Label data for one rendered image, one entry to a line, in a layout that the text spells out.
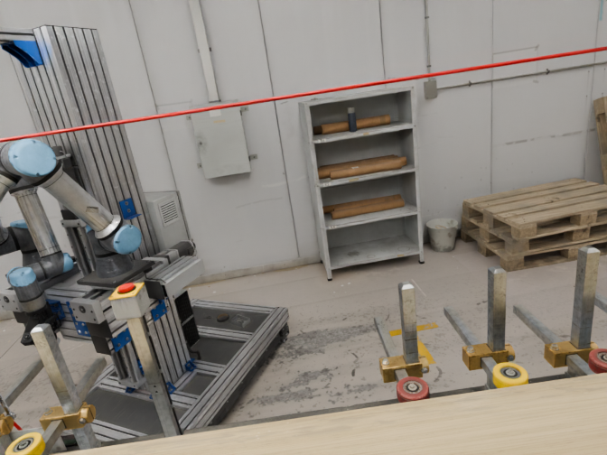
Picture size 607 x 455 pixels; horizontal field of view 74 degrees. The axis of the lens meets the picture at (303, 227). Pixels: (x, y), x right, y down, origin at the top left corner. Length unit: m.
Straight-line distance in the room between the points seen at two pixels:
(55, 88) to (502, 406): 1.93
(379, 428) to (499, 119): 3.64
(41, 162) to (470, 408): 1.42
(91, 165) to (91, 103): 0.27
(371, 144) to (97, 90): 2.48
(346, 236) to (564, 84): 2.48
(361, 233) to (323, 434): 3.12
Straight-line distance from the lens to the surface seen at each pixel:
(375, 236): 4.06
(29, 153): 1.53
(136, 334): 1.21
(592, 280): 1.35
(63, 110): 2.02
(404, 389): 1.12
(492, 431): 1.05
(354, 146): 3.79
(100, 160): 2.02
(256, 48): 3.69
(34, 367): 1.79
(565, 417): 1.12
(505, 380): 1.17
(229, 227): 3.86
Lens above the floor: 1.65
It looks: 19 degrees down
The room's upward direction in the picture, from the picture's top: 9 degrees counter-clockwise
